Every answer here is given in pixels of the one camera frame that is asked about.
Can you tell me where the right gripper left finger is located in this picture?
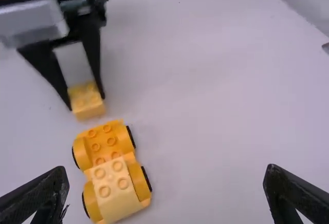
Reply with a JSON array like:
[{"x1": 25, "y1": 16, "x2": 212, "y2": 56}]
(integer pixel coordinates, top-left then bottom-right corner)
[{"x1": 0, "y1": 165, "x2": 70, "y2": 224}]

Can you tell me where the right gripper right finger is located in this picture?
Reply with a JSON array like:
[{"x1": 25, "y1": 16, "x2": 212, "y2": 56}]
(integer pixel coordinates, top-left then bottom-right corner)
[{"x1": 262, "y1": 163, "x2": 329, "y2": 224}]

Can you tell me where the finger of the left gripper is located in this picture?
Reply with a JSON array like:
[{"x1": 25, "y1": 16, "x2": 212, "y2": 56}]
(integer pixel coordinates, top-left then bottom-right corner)
[
  {"x1": 16, "y1": 39, "x2": 74, "y2": 111},
  {"x1": 65, "y1": 14, "x2": 106, "y2": 100}
]

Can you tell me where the yellow toy brick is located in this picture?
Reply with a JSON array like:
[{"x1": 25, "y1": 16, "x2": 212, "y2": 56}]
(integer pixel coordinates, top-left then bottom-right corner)
[{"x1": 67, "y1": 81, "x2": 106, "y2": 121}]

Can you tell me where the yellow toy car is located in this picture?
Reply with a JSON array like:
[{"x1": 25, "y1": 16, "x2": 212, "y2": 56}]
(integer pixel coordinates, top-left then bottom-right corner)
[{"x1": 71, "y1": 118, "x2": 153, "y2": 224}]

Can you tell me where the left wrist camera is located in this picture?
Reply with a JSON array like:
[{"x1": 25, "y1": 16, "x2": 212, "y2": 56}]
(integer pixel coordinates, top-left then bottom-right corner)
[{"x1": 0, "y1": 0, "x2": 70, "y2": 49}]

